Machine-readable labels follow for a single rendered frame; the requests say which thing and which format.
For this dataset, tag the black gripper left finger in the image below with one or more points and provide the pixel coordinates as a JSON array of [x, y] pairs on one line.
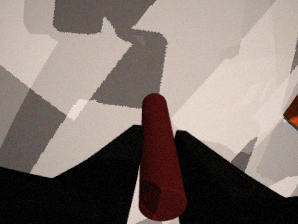
[[99, 190]]

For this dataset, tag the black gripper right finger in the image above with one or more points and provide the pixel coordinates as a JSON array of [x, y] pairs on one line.
[[220, 193]]

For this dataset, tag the dark red peg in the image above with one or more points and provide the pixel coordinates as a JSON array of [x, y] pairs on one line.
[[161, 195]]

